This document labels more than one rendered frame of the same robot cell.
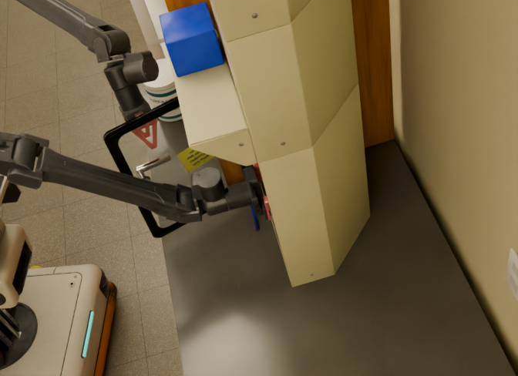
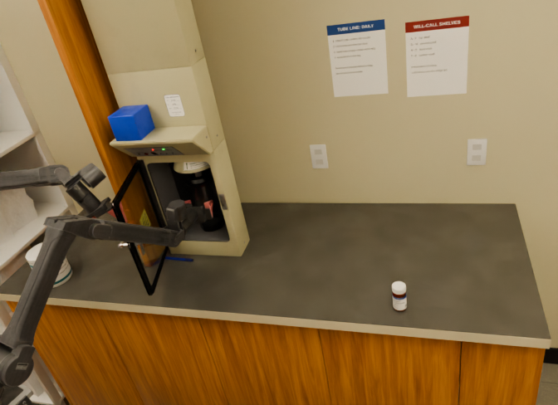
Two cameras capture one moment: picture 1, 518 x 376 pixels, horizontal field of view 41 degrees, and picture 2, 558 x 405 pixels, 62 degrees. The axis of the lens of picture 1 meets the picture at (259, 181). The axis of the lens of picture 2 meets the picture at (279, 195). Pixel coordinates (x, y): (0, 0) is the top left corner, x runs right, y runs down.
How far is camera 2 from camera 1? 1.37 m
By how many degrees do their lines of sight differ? 54
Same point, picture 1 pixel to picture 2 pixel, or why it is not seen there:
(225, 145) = (203, 138)
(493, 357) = (335, 206)
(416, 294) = (286, 217)
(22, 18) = not seen: outside the picture
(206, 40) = (146, 111)
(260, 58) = (201, 77)
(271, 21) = (200, 54)
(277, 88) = (208, 96)
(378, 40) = not seen: hidden behind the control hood
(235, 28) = (192, 57)
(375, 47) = not seen: hidden behind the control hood
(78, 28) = (33, 175)
